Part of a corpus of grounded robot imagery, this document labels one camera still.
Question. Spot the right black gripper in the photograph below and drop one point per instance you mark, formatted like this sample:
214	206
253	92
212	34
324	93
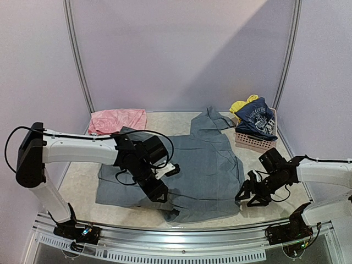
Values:
256	189

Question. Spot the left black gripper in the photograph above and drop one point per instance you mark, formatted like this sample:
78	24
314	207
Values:
154	192

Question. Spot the grey-blue button shirt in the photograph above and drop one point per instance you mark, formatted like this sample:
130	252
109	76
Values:
210	176

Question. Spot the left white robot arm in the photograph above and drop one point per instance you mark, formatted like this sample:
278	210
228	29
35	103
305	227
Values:
40	147

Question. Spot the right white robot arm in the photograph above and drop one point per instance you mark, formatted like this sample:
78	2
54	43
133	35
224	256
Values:
299	169

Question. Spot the pink perforated laundry basket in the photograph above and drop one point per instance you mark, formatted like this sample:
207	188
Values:
256	142

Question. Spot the navy printed t-shirt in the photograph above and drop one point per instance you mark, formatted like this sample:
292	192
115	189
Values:
257	119

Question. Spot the pink folded garment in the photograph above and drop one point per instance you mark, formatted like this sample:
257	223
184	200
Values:
113	120

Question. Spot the yellow garment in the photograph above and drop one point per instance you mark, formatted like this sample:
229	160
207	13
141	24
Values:
236	106

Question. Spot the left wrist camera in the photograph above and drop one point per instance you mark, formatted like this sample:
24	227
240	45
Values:
155	149

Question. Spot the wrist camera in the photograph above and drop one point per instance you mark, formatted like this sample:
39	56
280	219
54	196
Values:
155	149
272	160

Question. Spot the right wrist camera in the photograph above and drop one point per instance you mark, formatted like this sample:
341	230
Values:
272	160

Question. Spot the aluminium front rail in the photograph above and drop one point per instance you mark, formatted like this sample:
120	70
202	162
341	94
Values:
246	244

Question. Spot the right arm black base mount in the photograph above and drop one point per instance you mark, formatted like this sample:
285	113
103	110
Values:
295	236

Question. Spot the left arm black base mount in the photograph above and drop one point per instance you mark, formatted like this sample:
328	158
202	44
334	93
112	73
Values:
78	232

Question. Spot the right aluminium wall post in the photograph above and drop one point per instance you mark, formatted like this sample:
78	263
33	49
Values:
293	31

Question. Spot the aluminium wall post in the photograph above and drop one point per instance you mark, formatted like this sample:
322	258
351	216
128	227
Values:
293	31
69	17

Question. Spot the left aluminium wall post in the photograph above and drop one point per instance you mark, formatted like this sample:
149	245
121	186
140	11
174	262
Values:
69	17

